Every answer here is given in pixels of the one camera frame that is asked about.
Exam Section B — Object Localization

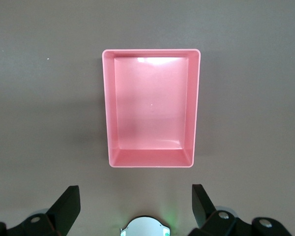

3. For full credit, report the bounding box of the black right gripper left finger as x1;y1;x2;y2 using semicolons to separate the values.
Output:
8;185;82;236

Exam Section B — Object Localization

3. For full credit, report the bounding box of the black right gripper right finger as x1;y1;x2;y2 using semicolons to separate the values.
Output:
188;183;253;236

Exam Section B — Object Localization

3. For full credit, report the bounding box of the pink plastic box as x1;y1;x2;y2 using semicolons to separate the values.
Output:
102;48;202;169

